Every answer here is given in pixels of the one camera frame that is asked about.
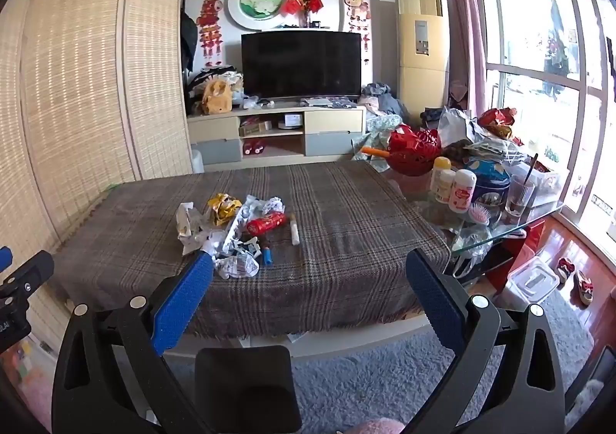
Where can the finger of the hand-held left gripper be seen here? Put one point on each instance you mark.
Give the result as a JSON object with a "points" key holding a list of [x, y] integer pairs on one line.
{"points": [[4, 258], [33, 270]]}

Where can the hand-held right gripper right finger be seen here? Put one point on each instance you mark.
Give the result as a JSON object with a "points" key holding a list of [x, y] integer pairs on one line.
{"points": [[433, 304]]}

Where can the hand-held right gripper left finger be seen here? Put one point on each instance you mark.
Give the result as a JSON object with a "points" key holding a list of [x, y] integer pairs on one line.
{"points": [[183, 304]]}

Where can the clear plastic wrapper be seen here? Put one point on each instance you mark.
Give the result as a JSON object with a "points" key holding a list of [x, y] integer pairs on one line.
{"points": [[238, 266]]}

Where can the trash bin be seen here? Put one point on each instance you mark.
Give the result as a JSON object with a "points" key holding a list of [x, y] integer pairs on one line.
{"points": [[245, 390]]}

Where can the red snack packet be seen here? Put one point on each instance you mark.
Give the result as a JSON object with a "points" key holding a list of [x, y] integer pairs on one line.
{"points": [[267, 224]]}

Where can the white plastic tube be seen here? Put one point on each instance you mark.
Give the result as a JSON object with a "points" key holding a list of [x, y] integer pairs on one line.
{"points": [[294, 229]]}

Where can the pale crumpled wrapper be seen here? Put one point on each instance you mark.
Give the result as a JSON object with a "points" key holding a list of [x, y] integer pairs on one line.
{"points": [[190, 227]]}

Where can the glass side table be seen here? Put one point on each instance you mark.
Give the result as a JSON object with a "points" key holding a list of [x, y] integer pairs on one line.
{"points": [[486, 234]]}

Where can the long white wrapper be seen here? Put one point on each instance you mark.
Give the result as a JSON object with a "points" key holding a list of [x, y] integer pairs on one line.
{"points": [[233, 229]]}

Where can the clear plastic storage box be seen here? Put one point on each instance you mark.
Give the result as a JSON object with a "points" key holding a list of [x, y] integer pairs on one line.
{"points": [[532, 282]]}

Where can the pink hairbrush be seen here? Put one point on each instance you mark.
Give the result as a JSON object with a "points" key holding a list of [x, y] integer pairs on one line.
{"points": [[478, 212]]}

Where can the grey shaggy rug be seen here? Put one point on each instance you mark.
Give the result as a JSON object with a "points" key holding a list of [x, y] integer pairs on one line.
{"points": [[365, 381]]}

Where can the gold crumpled wrapper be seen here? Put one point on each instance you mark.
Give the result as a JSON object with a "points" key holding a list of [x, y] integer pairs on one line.
{"points": [[224, 209]]}

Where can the red paper bag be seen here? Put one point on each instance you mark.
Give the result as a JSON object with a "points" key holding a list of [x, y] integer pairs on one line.
{"points": [[522, 246]]}

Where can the white bottle pink label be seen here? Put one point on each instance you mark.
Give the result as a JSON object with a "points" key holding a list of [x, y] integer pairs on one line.
{"points": [[462, 193]]}

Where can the brown plaid tablecloth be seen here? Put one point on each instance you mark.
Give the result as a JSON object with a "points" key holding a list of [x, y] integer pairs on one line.
{"points": [[337, 232]]}

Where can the white bottle yellow cap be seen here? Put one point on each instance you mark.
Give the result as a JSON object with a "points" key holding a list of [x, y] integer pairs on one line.
{"points": [[442, 181]]}

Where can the blue round tin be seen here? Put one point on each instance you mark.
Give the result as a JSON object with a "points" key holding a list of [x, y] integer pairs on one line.
{"points": [[491, 188]]}

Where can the clear glass cup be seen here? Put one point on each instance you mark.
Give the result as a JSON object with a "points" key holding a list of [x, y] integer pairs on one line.
{"points": [[519, 198]]}

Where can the pink fuzzy clothing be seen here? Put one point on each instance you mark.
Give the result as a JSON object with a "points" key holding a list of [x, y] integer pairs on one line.
{"points": [[375, 428]]}

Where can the red patterned shoe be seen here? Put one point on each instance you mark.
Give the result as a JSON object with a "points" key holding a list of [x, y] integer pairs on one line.
{"points": [[583, 287], [566, 269]]}

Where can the red plastic basket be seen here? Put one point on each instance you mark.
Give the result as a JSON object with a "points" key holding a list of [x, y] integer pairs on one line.
{"points": [[414, 150]]}

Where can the woven folding screen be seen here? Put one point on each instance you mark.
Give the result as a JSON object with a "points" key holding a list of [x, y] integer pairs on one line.
{"points": [[77, 102]]}

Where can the white plastic bag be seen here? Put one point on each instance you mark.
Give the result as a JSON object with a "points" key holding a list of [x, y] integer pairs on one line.
{"points": [[455, 126]]}

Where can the red snack bag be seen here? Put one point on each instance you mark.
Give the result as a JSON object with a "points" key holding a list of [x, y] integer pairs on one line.
{"points": [[495, 121]]}

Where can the cream television stand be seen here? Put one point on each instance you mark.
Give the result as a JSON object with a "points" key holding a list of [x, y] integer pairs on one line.
{"points": [[332, 124]]}

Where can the pile of clothes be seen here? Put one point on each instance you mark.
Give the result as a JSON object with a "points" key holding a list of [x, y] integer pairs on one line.
{"points": [[385, 102]]}

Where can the yellow plush toy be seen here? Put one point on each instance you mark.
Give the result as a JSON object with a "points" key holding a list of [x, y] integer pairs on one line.
{"points": [[216, 97]]}

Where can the cream standing air conditioner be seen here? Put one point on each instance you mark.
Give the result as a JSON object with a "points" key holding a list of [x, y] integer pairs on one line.
{"points": [[422, 54]]}

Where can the window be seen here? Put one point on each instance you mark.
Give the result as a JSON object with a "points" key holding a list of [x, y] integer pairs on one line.
{"points": [[572, 92]]}

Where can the black hanging coat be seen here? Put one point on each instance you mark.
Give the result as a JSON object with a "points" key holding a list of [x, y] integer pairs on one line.
{"points": [[188, 39]]}

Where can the black flat television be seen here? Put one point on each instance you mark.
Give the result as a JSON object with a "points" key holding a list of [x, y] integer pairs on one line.
{"points": [[301, 66]]}

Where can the red hanging ornament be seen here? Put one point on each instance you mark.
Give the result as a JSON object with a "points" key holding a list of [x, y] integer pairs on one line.
{"points": [[211, 25], [357, 18]]}

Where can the pink curtain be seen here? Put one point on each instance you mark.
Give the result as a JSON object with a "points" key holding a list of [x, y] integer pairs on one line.
{"points": [[464, 6]]}

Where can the round lotus painting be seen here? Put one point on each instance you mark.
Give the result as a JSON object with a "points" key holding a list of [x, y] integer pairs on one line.
{"points": [[260, 3]]}

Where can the red flower decoration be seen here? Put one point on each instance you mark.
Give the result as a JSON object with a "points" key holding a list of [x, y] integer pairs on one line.
{"points": [[301, 1]]}

